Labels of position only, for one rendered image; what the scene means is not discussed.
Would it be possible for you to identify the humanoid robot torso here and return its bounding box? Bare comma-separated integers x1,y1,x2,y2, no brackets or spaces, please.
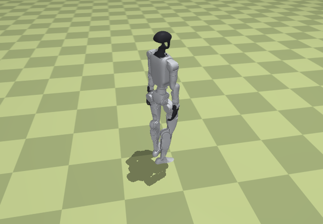
150,48,174,106

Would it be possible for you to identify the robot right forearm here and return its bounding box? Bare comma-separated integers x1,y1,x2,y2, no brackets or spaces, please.
171,84,180,109

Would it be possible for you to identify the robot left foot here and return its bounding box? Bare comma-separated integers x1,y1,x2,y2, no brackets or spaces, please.
152,142,161,157

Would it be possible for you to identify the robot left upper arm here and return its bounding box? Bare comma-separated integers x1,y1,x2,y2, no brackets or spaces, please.
146,49,155,74

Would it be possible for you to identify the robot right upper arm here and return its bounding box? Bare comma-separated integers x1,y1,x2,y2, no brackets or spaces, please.
167,59,179,91

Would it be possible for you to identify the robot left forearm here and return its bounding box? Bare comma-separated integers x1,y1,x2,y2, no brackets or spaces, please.
148,72,155,91

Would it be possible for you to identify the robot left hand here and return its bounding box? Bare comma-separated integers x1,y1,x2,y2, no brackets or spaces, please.
146,86,151,105

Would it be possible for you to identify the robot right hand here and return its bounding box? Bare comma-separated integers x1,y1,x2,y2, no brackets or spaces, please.
168,105,179,121

